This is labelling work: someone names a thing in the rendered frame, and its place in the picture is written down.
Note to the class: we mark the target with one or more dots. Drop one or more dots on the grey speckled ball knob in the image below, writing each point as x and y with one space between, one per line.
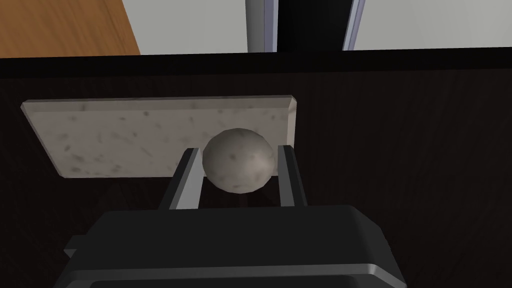
238 160

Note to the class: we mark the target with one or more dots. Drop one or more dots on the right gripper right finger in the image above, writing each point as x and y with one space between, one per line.
288 180

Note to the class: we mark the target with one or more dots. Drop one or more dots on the dark doorway with grey frame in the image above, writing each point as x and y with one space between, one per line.
308 24

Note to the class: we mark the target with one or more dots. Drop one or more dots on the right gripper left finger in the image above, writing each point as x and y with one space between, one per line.
184 184

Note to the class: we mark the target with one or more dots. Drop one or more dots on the grey speckled drawer front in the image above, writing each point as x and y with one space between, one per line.
120 136

